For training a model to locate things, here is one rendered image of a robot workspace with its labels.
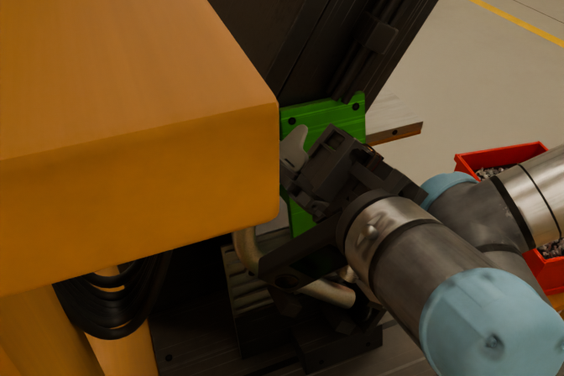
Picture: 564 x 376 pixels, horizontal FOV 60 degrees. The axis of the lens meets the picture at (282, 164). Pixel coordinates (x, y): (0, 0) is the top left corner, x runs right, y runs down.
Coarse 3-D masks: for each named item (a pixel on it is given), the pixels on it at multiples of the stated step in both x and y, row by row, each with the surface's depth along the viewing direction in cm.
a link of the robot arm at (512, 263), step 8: (488, 256) 40; (496, 256) 40; (504, 256) 40; (512, 256) 40; (520, 256) 41; (504, 264) 39; (512, 264) 39; (520, 264) 40; (512, 272) 39; (520, 272) 39; (528, 272) 40; (528, 280) 38; (536, 280) 40; (536, 288) 38; (544, 296) 38; (560, 368) 33
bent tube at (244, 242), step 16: (240, 240) 59; (256, 240) 61; (240, 256) 60; (256, 256) 61; (256, 272) 62; (304, 288) 65; (320, 288) 66; (336, 288) 68; (336, 304) 69; (352, 304) 70
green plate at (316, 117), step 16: (352, 96) 61; (288, 112) 58; (304, 112) 59; (320, 112) 60; (336, 112) 61; (352, 112) 61; (288, 128) 59; (320, 128) 61; (352, 128) 62; (304, 144) 61; (288, 208) 64; (304, 224) 66
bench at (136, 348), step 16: (96, 272) 88; (112, 272) 88; (112, 288) 85; (128, 336) 78; (144, 336) 78; (96, 352) 76; (112, 352) 76; (128, 352) 76; (144, 352) 76; (112, 368) 74; (128, 368) 74; (144, 368) 74
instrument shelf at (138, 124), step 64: (0, 0) 15; (64, 0) 15; (128, 0) 15; (192, 0) 15; (0, 64) 12; (64, 64) 12; (128, 64) 12; (192, 64) 12; (0, 128) 10; (64, 128) 10; (128, 128) 10; (192, 128) 10; (256, 128) 11; (0, 192) 9; (64, 192) 10; (128, 192) 11; (192, 192) 11; (256, 192) 12; (0, 256) 10; (64, 256) 11; (128, 256) 12
